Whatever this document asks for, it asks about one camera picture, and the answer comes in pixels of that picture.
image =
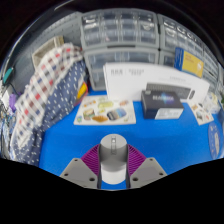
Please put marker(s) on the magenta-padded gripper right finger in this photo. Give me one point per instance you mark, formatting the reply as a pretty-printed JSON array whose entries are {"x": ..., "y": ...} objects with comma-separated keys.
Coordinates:
[{"x": 150, "y": 171}]

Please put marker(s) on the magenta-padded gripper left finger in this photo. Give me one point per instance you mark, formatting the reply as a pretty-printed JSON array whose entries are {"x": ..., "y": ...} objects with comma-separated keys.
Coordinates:
[{"x": 75, "y": 171}]

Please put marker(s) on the light grey computer mouse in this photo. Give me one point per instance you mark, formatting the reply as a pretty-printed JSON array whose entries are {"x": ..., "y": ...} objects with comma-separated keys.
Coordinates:
[{"x": 113, "y": 160}]

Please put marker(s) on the food picture sticker sheet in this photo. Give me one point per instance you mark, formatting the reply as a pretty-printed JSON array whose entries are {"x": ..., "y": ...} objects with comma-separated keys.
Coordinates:
[{"x": 103, "y": 111}]

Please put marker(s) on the small black box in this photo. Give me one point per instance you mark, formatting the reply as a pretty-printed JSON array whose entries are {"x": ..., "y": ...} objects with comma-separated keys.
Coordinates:
[{"x": 160, "y": 101}]

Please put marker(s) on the cartoon picture sticker sheet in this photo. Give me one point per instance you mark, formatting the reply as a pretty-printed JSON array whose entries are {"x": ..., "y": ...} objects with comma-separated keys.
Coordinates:
[{"x": 200, "y": 113}]

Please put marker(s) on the yellow and red packet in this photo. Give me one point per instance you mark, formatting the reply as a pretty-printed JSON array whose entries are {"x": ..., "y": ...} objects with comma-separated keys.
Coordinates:
[{"x": 82, "y": 90}]

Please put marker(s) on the long white keyboard box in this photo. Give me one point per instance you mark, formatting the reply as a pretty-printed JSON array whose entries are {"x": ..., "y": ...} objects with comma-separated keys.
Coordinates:
[{"x": 133, "y": 80}]

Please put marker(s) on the red blue checked cloth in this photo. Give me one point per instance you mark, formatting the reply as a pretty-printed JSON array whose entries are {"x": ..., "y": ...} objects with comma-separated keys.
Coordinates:
[{"x": 43, "y": 83}]

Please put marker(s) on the yellow and blue box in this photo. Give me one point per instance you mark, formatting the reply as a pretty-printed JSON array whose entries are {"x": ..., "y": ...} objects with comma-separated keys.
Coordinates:
[{"x": 191, "y": 63}]

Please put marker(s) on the white woven basket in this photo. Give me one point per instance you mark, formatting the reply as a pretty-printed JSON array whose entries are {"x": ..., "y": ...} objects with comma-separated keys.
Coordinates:
[{"x": 45, "y": 50}]

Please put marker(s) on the grey pegboard panel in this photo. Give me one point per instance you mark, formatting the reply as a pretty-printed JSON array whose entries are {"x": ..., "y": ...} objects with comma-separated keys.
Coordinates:
[{"x": 66, "y": 26}]

